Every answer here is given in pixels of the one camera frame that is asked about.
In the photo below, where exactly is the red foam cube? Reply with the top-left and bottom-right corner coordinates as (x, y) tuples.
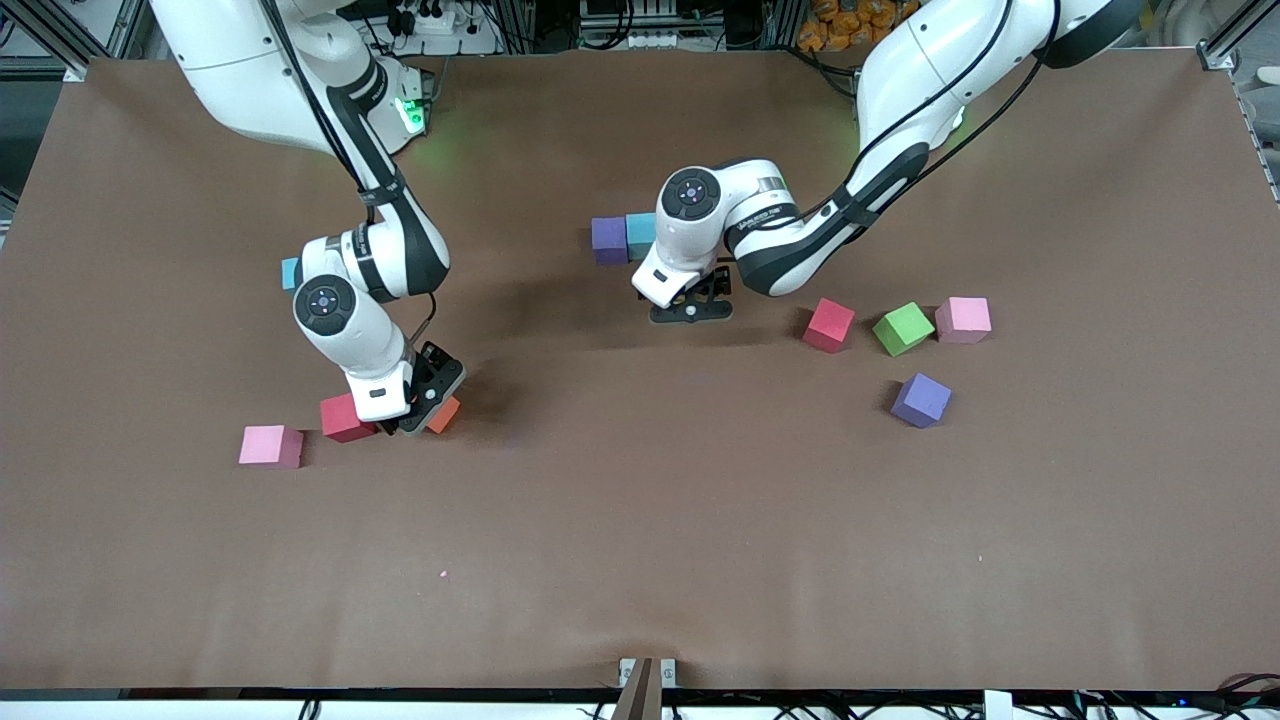
(320, 393), (379, 444)
(803, 297), (857, 354)

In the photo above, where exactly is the white power strip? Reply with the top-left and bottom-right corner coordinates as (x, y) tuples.
(385, 5), (501, 56)

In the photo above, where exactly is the pile of orange objects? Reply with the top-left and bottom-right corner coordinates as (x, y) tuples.
(797, 0), (916, 46)

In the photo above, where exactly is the pink foam cube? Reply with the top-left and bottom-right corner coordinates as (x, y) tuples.
(238, 425), (305, 470)
(935, 296), (993, 345)

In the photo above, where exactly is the purple foam cube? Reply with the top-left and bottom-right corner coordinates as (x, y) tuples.
(890, 373), (953, 429)
(590, 217), (630, 267)

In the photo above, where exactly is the aluminium frame post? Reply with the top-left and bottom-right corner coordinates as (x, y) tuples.
(1195, 0), (1280, 73)
(0, 0), (131, 83)

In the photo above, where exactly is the metal table edge bracket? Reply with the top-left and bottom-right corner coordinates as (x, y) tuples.
(617, 656), (678, 720)

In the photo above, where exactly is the green foam cube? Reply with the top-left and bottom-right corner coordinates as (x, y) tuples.
(872, 301), (936, 358)

